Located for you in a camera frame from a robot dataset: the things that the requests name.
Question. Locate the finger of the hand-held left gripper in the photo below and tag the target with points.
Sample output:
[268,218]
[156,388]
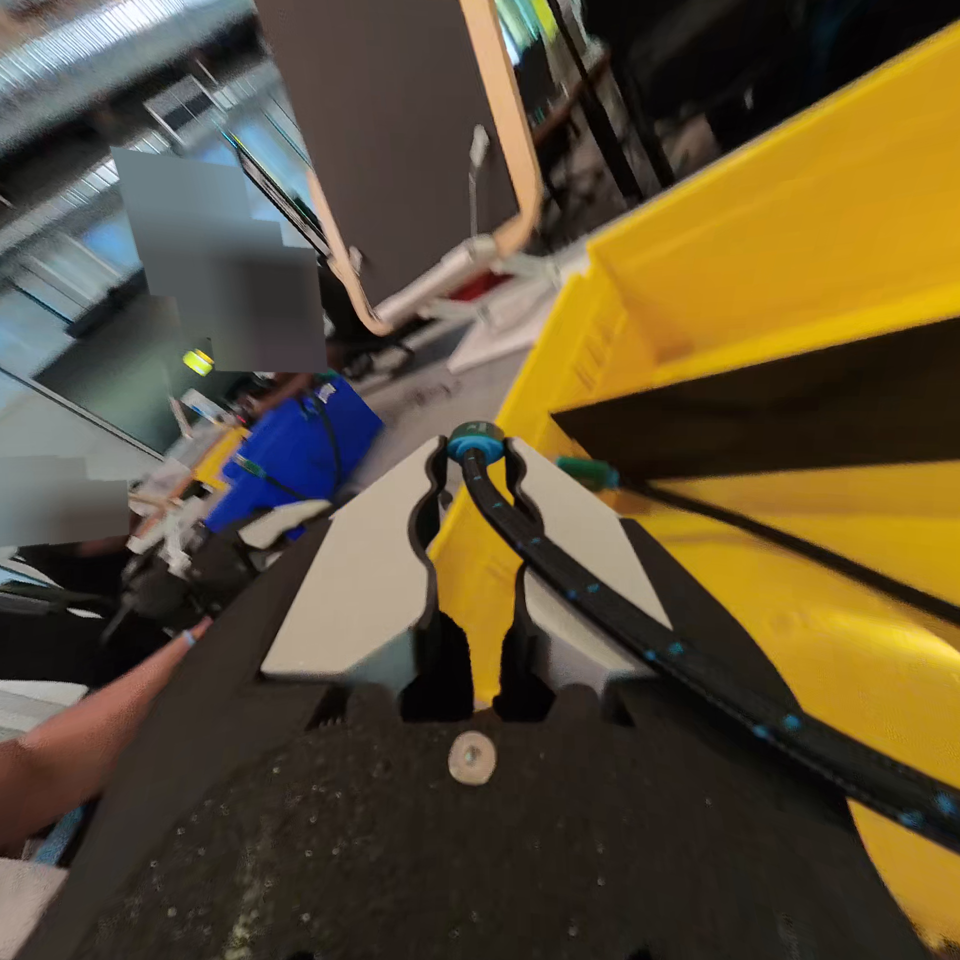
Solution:
[285,521]

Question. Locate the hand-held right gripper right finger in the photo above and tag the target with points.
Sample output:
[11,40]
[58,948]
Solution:
[592,547]

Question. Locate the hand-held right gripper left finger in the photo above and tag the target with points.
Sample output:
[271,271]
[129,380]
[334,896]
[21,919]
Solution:
[352,592]

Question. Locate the blue plastic bin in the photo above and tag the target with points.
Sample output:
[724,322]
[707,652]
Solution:
[300,442]

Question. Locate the person's left forearm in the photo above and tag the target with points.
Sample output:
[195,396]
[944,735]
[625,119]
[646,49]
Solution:
[75,742]

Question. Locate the black bin divider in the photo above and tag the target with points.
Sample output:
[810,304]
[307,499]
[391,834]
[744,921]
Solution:
[787,405]

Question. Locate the white panel stand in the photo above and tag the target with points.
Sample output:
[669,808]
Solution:
[427,289]

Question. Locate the yellow plastic bin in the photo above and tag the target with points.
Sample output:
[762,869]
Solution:
[787,225]

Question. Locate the wood framed dark panel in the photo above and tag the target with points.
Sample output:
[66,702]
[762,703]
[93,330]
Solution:
[390,135]

